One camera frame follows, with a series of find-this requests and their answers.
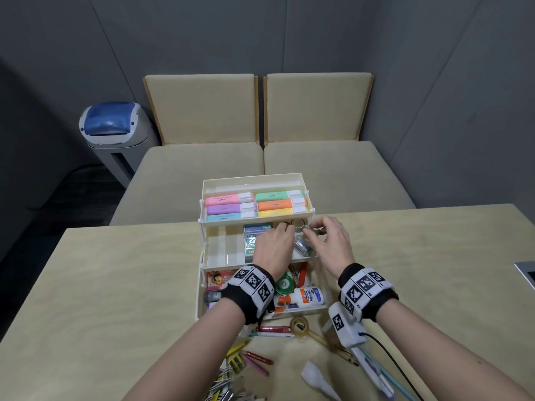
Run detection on person's left hand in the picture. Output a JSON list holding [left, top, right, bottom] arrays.
[[252, 223, 295, 280]]

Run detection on person's right hand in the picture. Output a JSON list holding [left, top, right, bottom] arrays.
[[304, 216, 356, 280]]

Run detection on white green correction tape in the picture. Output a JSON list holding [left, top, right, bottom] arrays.
[[274, 273, 293, 296]]

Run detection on yellow highlighter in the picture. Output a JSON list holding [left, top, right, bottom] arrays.
[[258, 206, 308, 218]]

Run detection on orange highlighter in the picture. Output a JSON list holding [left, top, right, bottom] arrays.
[[257, 198, 306, 212]]

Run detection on cream tiered organizer box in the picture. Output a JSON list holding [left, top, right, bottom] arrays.
[[195, 173, 331, 322]]

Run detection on green highlighter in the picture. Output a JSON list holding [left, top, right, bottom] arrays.
[[255, 189, 303, 203]]

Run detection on white glue bottle orange cap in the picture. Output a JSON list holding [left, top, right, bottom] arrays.
[[278, 286, 325, 310]]

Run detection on light blue highlighter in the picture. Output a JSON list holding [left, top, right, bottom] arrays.
[[207, 212, 257, 223]]

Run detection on pink cartoon card pack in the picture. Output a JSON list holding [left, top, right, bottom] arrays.
[[205, 269, 237, 288]]

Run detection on purple highlighter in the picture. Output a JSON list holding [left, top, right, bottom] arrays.
[[207, 203, 256, 216]]

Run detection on pink highlighter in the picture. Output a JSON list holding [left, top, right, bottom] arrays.
[[205, 192, 254, 207]]

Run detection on tan handled scissors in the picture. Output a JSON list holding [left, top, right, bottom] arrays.
[[307, 327, 359, 367]]

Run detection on red coloured pencil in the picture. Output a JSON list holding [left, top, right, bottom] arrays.
[[242, 350, 275, 366]]

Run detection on pink coloured pencil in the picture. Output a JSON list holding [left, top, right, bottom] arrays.
[[242, 354, 270, 377]]

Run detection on white purple marker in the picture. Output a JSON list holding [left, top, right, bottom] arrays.
[[351, 346, 396, 399]]

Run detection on white plastic paddle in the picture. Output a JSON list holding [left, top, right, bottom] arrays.
[[300, 361, 342, 401]]

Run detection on person's right forearm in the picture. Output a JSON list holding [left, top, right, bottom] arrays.
[[374, 300, 535, 401]]

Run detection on person's left forearm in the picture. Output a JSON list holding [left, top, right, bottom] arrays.
[[121, 298, 247, 401]]

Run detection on beige sofa chair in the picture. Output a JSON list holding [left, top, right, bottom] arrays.
[[109, 74, 265, 226], [263, 72, 416, 213]]

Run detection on grey blue-lid paper shredder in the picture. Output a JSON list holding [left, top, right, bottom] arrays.
[[79, 102, 159, 188]]

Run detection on grey table socket panel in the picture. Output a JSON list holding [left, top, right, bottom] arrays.
[[514, 261, 535, 291]]

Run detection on black camera cable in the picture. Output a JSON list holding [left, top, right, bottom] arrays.
[[359, 331, 419, 401]]

